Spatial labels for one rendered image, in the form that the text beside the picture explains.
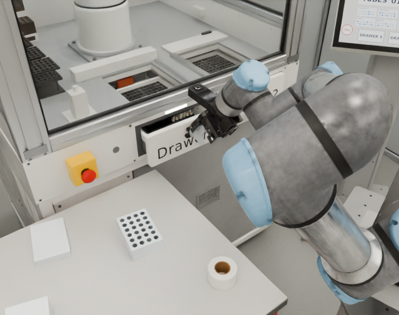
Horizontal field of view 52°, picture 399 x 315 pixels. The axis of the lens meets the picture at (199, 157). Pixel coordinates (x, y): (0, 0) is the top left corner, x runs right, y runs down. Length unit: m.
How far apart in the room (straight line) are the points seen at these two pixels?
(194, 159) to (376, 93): 0.99
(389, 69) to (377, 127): 1.36
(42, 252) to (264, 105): 0.66
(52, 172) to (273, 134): 0.77
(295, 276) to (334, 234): 1.35
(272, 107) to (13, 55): 0.58
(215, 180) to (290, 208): 1.07
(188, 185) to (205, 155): 0.13
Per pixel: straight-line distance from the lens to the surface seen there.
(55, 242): 1.14
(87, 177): 1.14
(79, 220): 1.20
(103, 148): 1.21
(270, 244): 2.12
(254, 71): 0.93
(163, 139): 1.21
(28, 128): 1.09
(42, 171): 1.17
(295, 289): 1.98
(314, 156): 0.51
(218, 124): 1.08
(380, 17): 1.78
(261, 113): 0.92
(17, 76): 1.03
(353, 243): 0.75
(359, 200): 1.30
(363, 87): 0.56
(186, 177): 1.49
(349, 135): 0.51
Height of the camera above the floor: 1.60
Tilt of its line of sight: 38 degrees down
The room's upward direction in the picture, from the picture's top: straight up
